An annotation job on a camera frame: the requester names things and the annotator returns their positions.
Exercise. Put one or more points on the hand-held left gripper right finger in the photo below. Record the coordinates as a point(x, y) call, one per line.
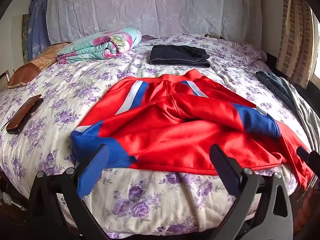
point(223, 166)

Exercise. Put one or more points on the red pants with blue stripes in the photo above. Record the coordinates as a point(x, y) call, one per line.
point(175, 135)

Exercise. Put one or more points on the folded floral blanket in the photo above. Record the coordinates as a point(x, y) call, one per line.
point(100, 45)

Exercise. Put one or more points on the phone in brown case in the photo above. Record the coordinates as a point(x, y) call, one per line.
point(23, 116)

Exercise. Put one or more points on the purple floral bed quilt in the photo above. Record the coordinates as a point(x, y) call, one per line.
point(75, 80)

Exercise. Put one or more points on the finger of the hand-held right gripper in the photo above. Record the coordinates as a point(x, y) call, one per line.
point(308, 158)

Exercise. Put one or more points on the dark blue jeans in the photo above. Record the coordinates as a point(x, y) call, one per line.
point(275, 86)

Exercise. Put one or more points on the green patterned board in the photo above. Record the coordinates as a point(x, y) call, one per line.
point(25, 37)

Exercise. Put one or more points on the brown pillow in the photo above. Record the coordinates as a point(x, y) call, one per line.
point(35, 65)

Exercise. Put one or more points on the blue hanging cloth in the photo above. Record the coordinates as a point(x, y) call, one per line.
point(38, 27)

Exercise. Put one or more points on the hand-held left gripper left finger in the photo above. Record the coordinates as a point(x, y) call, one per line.
point(96, 163)

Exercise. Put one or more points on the person's right hand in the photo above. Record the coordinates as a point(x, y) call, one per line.
point(305, 212)

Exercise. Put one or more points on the white lace headboard cover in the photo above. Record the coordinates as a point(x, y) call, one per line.
point(150, 7)

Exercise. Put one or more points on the folded black pants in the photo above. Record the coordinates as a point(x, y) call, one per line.
point(178, 53)

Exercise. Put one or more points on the grey cloth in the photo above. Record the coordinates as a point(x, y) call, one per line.
point(303, 112)

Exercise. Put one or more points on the window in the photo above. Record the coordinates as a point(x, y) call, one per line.
point(317, 50)

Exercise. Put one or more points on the beige striped curtain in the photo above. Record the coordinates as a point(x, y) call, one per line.
point(295, 35)

